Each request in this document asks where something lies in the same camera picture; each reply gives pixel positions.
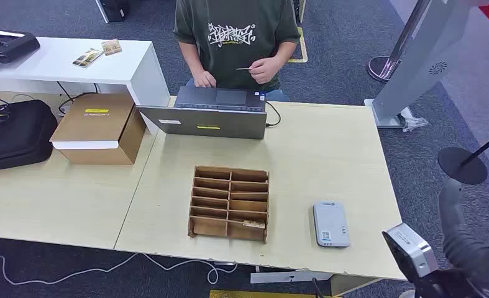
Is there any person's left hand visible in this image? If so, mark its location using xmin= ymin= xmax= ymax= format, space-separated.
xmin=248 ymin=56 xmax=284 ymax=85

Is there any person's right hand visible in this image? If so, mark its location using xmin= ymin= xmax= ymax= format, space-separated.
xmin=194 ymin=70 xmax=217 ymax=89

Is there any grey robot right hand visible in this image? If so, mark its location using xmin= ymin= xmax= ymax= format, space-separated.
xmin=439 ymin=179 xmax=489 ymax=298

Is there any brown slotted card organizer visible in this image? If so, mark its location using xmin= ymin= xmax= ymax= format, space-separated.
xmin=188 ymin=165 xmax=270 ymax=243

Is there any person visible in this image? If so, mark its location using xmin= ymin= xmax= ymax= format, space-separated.
xmin=173 ymin=0 xmax=302 ymax=102

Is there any small printed card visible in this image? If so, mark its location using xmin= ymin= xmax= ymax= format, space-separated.
xmin=101 ymin=38 xmax=123 ymax=56

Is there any long printed card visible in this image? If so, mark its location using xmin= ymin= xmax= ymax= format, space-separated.
xmin=71 ymin=48 xmax=104 ymax=69

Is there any grey card reader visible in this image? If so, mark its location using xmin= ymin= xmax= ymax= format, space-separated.
xmin=312 ymin=201 xmax=350 ymax=248

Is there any yellow floor tape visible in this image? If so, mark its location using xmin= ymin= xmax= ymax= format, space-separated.
xmin=287 ymin=26 xmax=309 ymax=64

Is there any grey open laptop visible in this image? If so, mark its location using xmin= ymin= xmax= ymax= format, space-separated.
xmin=136 ymin=86 xmax=268 ymax=141

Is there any clear plastic bag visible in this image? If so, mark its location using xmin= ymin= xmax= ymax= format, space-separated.
xmin=400 ymin=115 xmax=429 ymax=133

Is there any brown cardboard box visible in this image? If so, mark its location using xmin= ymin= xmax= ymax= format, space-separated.
xmin=49 ymin=93 xmax=147 ymax=166

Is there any black cabinet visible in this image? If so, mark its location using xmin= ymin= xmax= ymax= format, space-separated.
xmin=95 ymin=0 xmax=130 ymax=24

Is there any silver kiosk stand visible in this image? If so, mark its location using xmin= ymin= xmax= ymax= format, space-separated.
xmin=363 ymin=0 xmax=475 ymax=129

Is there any white side table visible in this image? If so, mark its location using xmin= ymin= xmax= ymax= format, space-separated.
xmin=0 ymin=37 xmax=171 ymax=136

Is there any white desk foot bar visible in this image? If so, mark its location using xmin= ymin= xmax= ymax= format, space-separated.
xmin=250 ymin=270 xmax=334 ymax=284

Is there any black carrying case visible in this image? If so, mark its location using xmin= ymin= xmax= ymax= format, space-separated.
xmin=0 ymin=99 xmax=59 ymax=174

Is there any black controller device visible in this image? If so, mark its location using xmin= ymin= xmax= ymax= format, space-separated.
xmin=0 ymin=29 xmax=41 ymax=65

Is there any black stanchion post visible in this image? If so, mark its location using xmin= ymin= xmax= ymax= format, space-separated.
xmin=437 ymin=125 xmax=489 ymax=186

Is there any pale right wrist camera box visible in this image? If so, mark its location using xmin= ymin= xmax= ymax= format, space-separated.
xmin=386 ymin=223 xmax=439 ymax=279

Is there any black laptop power cable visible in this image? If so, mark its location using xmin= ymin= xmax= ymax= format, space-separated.
xmin=265 ymin=101 xmax=282 ymax=129

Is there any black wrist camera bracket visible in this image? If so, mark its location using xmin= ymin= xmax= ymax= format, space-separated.
xmin=382 ymin=231 xmax=488 ymax=298

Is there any chrome stanchion post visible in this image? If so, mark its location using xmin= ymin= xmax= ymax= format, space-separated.
xmin=366 ymin=0 xmax=430 ymax=84

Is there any black cable under table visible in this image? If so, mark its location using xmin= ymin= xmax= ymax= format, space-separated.
xmin=56 ymin=81 xmax=101 ymax=117

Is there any white floor cable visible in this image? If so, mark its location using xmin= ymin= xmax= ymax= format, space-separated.
xmin=0 ymin=253 xmax=239 ymax=287

